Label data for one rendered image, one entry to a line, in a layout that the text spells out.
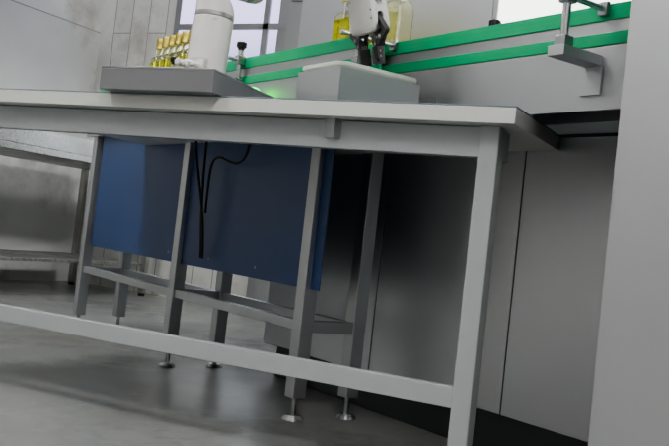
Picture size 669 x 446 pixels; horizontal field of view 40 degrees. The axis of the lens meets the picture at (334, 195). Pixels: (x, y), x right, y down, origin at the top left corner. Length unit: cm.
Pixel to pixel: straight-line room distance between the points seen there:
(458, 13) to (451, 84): 36
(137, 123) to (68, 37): 382
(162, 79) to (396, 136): 56
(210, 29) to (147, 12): 386
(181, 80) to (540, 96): 78
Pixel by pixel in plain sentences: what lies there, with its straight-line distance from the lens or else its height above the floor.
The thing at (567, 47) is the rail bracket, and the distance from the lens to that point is 172.
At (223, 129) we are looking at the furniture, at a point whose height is 68.
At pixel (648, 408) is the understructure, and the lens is 147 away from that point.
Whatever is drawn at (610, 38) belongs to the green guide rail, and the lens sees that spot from 182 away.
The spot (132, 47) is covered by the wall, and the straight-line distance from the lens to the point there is 604.
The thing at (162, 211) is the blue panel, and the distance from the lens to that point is 310.
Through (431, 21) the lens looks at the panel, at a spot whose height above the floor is 106.
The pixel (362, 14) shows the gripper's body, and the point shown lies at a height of 98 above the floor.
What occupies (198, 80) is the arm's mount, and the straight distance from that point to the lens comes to 204.
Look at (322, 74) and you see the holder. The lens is 200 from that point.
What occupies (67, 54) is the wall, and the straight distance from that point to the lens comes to 602.
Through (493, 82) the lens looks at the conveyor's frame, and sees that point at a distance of 198.
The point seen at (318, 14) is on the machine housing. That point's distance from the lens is 299.
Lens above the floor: 46
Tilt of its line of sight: 3 degrees up
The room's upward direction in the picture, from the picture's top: 6 degrees clockwise
